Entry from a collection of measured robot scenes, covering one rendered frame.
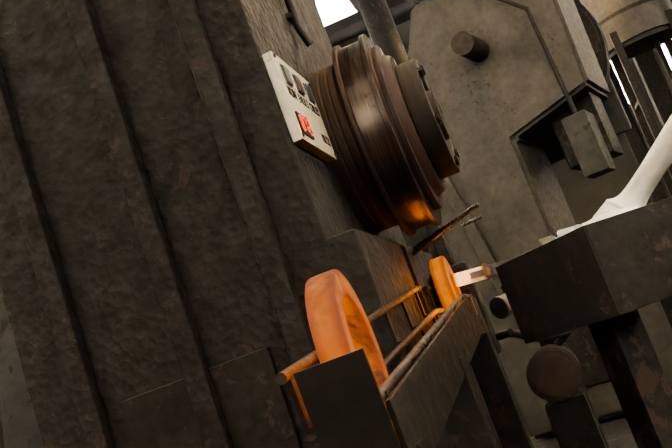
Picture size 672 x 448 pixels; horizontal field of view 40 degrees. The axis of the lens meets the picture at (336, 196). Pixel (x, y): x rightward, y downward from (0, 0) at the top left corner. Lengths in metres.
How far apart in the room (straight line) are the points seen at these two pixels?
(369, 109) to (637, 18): 9.07
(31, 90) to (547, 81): 3.29
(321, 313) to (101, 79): 0.99
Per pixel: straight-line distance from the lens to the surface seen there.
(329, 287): 0.94
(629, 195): 2.19
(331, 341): 0.91
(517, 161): 4.77
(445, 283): 2.00
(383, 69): 2.02
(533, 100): 4.78
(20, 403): 2.76
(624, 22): 10.90
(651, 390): 1.54
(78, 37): 1.85
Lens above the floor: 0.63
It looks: 11 degrees up
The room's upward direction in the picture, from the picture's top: 20 degrees counter-clockwise
